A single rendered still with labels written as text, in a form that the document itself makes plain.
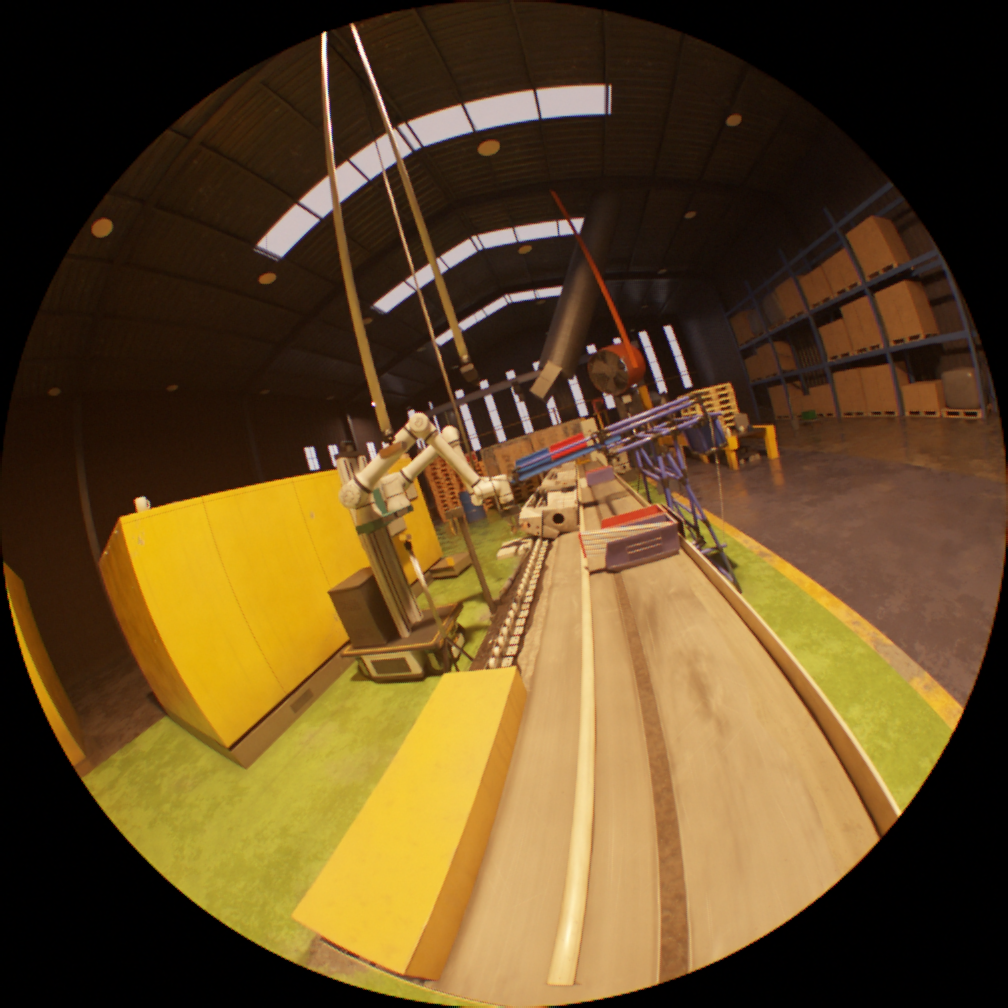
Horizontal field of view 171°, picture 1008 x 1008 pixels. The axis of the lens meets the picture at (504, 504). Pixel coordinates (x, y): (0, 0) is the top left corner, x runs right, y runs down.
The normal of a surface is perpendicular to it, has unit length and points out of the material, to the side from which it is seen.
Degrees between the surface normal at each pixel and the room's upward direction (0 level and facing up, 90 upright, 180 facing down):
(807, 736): 2
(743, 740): 0
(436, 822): 0
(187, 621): 90
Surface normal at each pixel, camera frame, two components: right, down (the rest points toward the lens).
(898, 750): -0.30, -0.95
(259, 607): 0.93, -0.26
